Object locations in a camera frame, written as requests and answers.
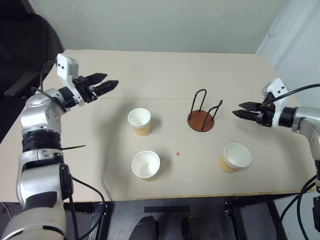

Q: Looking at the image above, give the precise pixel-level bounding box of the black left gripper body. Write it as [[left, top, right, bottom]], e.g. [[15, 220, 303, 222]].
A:
[[72, 76, 99, 103]]

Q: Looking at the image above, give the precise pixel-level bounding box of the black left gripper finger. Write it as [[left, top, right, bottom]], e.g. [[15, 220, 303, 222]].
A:
[[87, 72, 108, 85], [93, 79, 120, 97]]

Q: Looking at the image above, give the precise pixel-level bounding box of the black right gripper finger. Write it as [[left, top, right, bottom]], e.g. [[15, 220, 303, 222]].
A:
[[238, 101, 262, 111], [232, 109, 263, 123]]

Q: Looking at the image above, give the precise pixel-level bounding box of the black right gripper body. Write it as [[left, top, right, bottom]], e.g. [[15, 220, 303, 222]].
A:
[[255, 96, 276, 128]]

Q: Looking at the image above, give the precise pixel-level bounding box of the tan paper cup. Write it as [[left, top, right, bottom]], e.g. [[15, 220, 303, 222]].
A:
[[219, 142, 252, 174], [131, 150, 161, 181], [127, 107, 153, 137]]

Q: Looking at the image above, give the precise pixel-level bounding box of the black zip tie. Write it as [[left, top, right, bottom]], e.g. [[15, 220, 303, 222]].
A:
[[61, 144, 86, 151]]

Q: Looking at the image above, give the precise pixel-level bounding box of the black office chair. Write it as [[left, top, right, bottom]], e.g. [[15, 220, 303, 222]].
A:
[[0, 12, 66, 143]]

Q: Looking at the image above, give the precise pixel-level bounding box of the black tape strip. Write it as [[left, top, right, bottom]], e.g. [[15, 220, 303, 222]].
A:
[[144, 206, 191, 214]]

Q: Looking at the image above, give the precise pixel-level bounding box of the dark rounded shape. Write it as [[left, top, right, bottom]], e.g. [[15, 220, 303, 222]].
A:
[[133, 216, 160, 240]]

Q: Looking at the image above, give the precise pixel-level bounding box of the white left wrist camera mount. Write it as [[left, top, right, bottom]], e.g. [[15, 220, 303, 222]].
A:
[[56, 53, 85, 107]]

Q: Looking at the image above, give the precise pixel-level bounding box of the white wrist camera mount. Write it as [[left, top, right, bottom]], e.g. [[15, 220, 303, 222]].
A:
[[56, 53, 85, 107], [261, 77, 291, 128]]

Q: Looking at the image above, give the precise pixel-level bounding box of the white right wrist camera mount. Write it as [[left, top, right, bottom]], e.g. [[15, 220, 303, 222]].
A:
[[261, 77, 291, 128]]

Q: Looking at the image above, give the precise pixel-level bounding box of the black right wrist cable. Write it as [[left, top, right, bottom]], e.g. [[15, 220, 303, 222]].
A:
[[264, 83, 320, 105]]

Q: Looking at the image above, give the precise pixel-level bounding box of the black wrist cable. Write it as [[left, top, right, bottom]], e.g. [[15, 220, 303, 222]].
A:
[[29, 59, 60, 101], [264, 83, 320, 105]]

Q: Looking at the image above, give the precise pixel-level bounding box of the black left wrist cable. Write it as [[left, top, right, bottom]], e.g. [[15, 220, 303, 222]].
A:
[[29, 59, 60, 101]]

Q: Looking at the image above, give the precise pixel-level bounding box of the brown wire cup holder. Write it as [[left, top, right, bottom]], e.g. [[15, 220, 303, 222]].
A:
[[187, 88, 224, 132]]

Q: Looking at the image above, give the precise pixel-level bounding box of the black right elbow cable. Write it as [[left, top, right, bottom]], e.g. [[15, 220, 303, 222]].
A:
[[279, 174, 320, 240]]

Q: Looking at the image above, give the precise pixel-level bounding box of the black elbow cable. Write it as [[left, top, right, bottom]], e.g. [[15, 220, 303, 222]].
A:
[[279, 174, 320, 240], [59, 163, 106, 240]]

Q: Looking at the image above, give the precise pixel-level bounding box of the black left elbow cable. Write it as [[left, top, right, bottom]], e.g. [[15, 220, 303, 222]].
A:
[[59, 163, 106, 240]]

